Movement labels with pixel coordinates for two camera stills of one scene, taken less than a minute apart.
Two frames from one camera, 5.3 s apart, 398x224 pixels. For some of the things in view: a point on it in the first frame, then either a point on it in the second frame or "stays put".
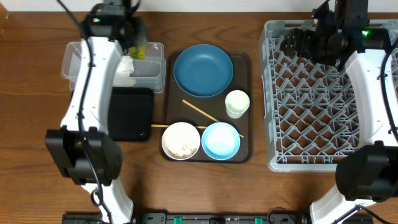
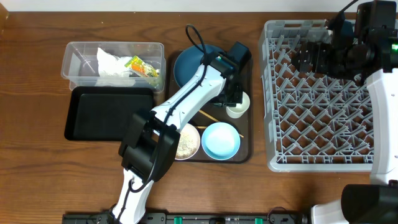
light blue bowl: (221, 140) stays put
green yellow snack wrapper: (138, 52) → (138, 66)
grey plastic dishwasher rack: (310, 110) stays put
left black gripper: (137, 26) → (238, 99)
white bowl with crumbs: (181, 140) stays put
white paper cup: (237, 102) stays put
